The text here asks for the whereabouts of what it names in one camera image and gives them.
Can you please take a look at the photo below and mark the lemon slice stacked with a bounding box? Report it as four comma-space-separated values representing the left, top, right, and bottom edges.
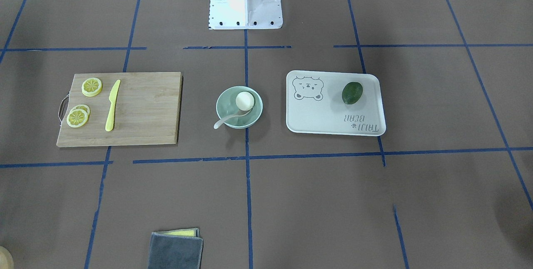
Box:
69, 104, 91, 116
67, 108, 89, 128

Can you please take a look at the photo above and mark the lemon slice bottom stacked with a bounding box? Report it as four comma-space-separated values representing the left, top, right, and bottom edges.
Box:
69, 104, 91, 116

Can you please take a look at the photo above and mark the lemon slice single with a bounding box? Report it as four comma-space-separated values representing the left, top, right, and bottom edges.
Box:
81, 77, 103, 97

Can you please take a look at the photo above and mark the yellow plastic knife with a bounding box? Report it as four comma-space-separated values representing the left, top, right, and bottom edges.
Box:
105, 80, 121, 132

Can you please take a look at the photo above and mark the light green bowl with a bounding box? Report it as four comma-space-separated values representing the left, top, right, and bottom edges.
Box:
216, 86, 263, 129

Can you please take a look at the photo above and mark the grey folded cloth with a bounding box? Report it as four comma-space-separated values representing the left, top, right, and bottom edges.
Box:
147, 232, 204, 269

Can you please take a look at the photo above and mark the green avocado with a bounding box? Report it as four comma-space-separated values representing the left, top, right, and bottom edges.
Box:
341, 82, 364, 105

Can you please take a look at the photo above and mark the beige ceramic spoon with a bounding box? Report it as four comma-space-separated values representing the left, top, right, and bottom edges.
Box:
213, 109, 251, 129

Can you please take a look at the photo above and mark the cream bear tray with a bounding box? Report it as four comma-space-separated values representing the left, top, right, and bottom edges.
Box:
286, 70, 386, 137

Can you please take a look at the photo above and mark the bamboo cutting board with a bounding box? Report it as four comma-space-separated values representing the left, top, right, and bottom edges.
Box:
57, 72, 183, 147

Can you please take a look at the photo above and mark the lemon slice top stacked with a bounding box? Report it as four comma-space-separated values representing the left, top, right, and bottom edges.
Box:
67, 108, 89, 128

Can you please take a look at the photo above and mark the yellow sponge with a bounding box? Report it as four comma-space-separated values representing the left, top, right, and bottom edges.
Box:
159, 228, 199, 237

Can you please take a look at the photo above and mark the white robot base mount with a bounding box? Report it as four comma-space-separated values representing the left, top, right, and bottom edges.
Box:
208, 0, 283, 30

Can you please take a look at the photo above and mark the white steamed bun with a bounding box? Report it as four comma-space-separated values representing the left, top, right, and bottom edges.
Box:
235, 91, 255, 112

